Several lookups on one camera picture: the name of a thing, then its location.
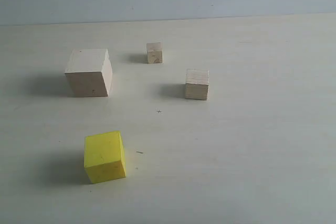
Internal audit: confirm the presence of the yellow cube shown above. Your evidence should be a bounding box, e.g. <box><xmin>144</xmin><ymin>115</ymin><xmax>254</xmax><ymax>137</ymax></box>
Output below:
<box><xmin>83</xmin><ymin>131</ymin><xmax>126</xmax><ymax>184</ymax></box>

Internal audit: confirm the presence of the large light wooden cube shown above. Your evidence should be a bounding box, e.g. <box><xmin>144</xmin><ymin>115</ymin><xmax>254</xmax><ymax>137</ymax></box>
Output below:
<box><xmin>65</xmin><ymin>48</ymin><xmax>113</xmax><ymax>98</ymax></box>

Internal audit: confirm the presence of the small wooden cube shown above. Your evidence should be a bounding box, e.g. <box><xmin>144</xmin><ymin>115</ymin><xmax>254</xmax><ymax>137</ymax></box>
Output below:
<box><xmin>146</xmin><ymin>42</ymin><xmax>163</xmax><ymax>64</ymax></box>

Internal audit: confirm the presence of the medium plywood cube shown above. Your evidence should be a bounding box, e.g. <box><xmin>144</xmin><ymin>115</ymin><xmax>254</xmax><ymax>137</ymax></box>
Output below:
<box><xmin>185</xmin><ymin>69</ymin><xmax>209</xmax><ymax>101</ymax></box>

